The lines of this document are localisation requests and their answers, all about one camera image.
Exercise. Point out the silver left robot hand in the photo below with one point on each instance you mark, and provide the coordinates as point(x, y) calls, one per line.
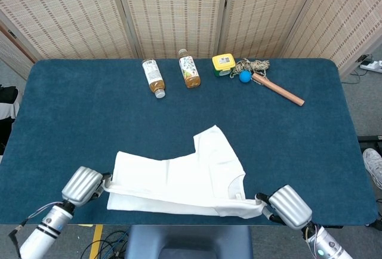
point(80, 184)

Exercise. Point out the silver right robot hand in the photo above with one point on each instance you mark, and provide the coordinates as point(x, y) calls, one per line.
point(291, 208)

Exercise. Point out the white T-shirt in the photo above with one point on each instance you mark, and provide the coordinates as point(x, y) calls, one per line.
point(179, 175)

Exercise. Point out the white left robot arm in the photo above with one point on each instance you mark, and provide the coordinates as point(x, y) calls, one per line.
point(44, 229)

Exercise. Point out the blue carpet table cover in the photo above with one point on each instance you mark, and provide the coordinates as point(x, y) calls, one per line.
point(74, 107)

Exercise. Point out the white sneaker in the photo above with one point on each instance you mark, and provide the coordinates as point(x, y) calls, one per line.
point(373, 163)

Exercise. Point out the black metal floor bar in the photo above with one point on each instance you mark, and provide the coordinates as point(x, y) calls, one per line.
point(370, 138)

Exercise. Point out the blue-grey padded seat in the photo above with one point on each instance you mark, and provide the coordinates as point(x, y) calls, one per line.
point(188, 238)

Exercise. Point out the black and white bag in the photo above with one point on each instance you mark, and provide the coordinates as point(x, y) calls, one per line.
point(7, 104)

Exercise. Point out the wooden stick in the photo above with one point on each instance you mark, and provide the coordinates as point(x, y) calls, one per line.
point(280, 92)

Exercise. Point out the tea bottle with white label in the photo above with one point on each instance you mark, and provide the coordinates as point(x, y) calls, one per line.
point(152, 75)

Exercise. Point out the blue ball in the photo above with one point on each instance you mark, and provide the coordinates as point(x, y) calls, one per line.
point(245, 76)

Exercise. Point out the woven folding screen panel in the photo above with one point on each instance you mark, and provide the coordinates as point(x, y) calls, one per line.
point(9, 56)
point(176, 11)
point(262, 11)
point(343, 17)
point(59, 11)

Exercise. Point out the tea bottle with colourful label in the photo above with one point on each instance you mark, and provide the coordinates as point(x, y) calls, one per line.
point(189, 71)

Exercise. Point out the green container with yellow lid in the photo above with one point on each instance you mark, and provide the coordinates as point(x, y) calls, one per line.
point(222, 62)

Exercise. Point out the white power strip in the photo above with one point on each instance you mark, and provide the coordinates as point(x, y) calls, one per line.
point(373, 65)

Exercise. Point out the black power adapter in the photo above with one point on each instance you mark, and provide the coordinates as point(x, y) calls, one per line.
point(364, 59)

